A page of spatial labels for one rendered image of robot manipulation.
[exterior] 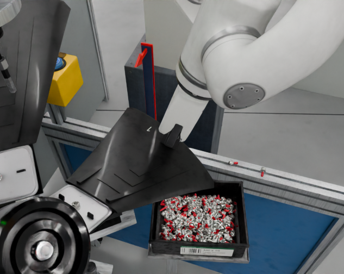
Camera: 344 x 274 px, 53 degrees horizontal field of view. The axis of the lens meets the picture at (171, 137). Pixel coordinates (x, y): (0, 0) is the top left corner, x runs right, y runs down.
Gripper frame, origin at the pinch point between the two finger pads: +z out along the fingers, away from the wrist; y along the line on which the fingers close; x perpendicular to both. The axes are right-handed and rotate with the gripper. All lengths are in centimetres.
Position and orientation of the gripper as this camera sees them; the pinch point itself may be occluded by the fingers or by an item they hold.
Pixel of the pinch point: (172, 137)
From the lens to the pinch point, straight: 63.8
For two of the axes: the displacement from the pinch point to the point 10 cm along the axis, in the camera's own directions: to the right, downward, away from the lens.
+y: -3.1, 7.2, -6.3
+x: 9.1, 4.2, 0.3
